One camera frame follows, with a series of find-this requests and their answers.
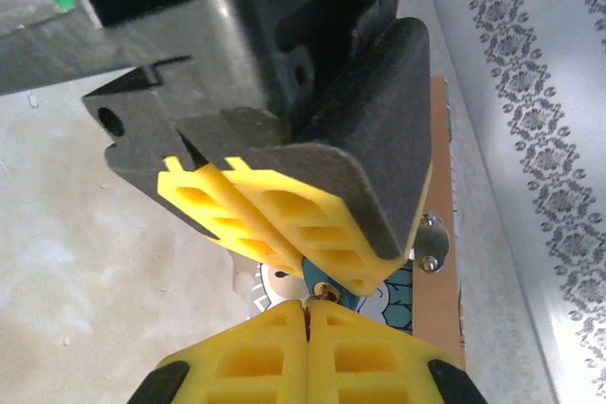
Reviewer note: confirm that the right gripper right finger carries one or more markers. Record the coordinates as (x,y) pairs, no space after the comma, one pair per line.
(374,366)

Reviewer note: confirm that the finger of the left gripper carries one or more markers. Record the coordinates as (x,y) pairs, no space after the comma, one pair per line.
(379,148)
(142,139)

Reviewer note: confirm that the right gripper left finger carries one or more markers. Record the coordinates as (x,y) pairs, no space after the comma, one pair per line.
(237,366)

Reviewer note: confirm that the orange LOVE tin box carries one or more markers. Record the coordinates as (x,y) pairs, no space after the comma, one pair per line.
(438,186)

